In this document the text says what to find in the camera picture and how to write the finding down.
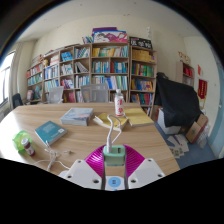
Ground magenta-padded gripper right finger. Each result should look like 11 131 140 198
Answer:
123 144 166 190

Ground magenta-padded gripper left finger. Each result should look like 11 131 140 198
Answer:
59 144 109 190

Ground green charger block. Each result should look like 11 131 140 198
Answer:
102 144 127 167

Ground white charger cable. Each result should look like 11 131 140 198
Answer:
46 114 123 158

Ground white power strip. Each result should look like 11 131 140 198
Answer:
104 165 128 192

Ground papers on floor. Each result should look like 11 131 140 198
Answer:
166 133 190 159

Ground white box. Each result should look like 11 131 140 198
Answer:
157 107 183 135

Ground teal book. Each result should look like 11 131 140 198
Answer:
34 120 68 147

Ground closed yellow book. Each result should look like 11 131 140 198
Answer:
123 107 155 128

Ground grey book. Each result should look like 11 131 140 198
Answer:
60 107 95 127

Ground cardboard box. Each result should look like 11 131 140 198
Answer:
185 113 209 145

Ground green plastic bag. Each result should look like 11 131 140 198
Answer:
12 130 33 153

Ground red-labelled drink bottle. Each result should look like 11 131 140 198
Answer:
114 88 126 118

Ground black cloth cover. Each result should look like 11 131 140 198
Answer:
153 71 203 128

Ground wide grey mesh chair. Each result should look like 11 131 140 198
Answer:
80 83 110 104

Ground narrow grey mesh chair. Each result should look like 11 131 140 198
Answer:
47 86 65 104

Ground dark chair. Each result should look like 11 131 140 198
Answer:
11 92 24 109

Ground small wooden shelf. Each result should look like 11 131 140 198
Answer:
175 60 195 88

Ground wooden bookshelf unit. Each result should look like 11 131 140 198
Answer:
26 26 158 116

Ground window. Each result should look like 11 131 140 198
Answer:
0 49 16 108

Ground white power strip cable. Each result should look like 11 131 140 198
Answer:
32 139 73 173

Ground red wall banner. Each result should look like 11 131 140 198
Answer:
197 78 208 100

